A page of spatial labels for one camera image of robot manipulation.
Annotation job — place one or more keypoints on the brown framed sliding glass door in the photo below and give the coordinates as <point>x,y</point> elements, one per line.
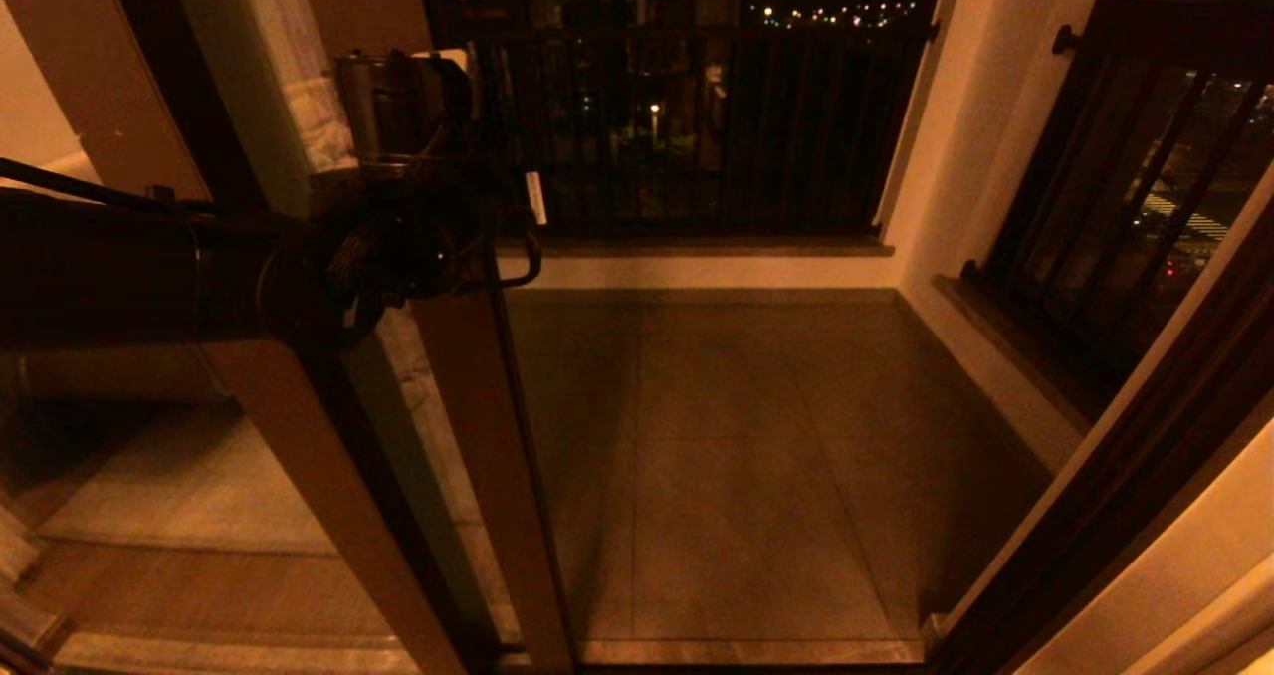
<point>478,406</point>

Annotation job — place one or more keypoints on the dark brown door jamb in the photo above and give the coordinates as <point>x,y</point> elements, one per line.
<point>1145,456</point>

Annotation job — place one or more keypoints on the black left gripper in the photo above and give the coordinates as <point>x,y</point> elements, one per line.
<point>508,207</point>

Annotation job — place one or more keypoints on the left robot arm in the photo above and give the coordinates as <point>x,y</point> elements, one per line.
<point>100,267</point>

